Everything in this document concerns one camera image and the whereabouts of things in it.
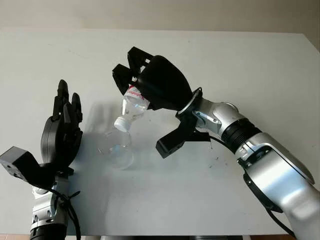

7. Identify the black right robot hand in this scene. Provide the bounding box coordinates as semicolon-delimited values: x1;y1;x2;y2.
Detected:
111;46;195;112

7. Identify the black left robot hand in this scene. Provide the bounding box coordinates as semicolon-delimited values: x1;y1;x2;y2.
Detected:
39;79;84;176

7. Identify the clear water bottle red label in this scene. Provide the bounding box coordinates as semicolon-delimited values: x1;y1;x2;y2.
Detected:
113;84;152;132

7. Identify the clear plastic cup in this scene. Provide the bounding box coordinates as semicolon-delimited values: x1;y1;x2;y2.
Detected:
96;129;135;171

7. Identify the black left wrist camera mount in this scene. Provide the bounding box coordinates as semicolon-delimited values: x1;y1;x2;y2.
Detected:
0;146;59;190

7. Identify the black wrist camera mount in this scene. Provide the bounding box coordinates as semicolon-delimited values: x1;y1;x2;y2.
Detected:
155;111;199;159
0;146;59;190

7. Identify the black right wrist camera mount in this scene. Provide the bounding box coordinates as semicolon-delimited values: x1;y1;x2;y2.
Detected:
155;111;199;159

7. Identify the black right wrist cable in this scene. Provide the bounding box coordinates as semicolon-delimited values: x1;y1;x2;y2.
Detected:
191;86;297;237

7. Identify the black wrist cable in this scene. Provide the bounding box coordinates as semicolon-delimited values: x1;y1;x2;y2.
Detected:
48;186;82;240
191;86;297;237

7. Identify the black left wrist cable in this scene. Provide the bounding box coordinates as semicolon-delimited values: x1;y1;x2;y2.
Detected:
48;186;82;240

